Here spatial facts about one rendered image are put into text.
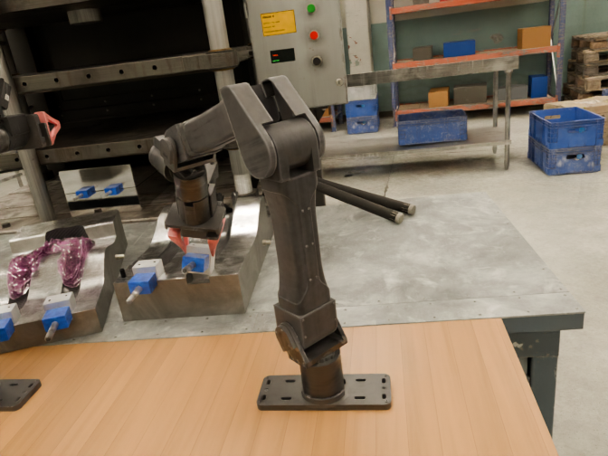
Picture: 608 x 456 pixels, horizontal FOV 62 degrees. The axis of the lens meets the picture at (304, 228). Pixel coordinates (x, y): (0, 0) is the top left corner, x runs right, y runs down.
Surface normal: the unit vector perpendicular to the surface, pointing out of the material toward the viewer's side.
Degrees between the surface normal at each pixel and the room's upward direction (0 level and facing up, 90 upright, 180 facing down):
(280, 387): 0
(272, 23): 90
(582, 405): 0
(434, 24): 90
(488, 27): 90
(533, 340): 90
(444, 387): 0
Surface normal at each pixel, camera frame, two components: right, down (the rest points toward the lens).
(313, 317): 0.65, 0.21
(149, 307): -0.08, 0.36
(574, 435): -0.12, -0.92
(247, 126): -0.76, 0.32
